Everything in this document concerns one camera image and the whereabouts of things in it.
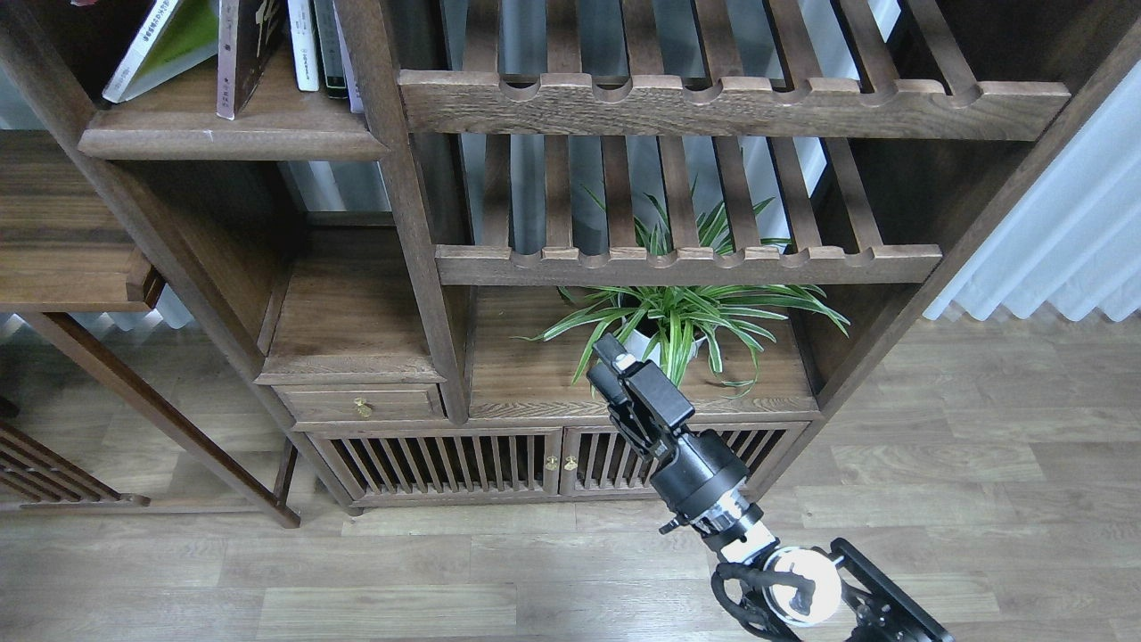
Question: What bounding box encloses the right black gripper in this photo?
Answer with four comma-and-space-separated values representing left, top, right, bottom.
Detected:
586, 333, 752, 536

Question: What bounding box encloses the dark maroon book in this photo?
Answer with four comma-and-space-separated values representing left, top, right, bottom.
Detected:
217, 1, 286, 120

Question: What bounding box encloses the yellow green book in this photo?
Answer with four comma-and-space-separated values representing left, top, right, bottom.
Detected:
102, 1, 219, 104

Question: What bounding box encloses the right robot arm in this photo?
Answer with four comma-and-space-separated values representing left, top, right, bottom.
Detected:
586, 334, 952, 641

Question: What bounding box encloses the green spider plant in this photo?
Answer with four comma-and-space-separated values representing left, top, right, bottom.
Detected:
521, 178, 853, 398

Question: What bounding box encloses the dark wooden bookshelf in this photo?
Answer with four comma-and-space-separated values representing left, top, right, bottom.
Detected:
3, 1, 1138, 509

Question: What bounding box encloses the thin white upright book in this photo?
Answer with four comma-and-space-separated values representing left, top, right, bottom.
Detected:
333, 5, 365, 114

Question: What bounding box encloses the dark green upright book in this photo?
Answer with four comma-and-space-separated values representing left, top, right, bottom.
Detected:
311, 0, 348, 99

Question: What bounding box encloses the white curtain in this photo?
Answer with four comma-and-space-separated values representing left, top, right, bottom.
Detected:
924, 68, 1140, 320

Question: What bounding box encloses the wooden side table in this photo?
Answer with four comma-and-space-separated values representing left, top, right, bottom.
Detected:
1, 130, 300, 528

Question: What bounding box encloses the wooden slatted chair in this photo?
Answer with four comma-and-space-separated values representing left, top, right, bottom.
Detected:
1, 398, 151, 509

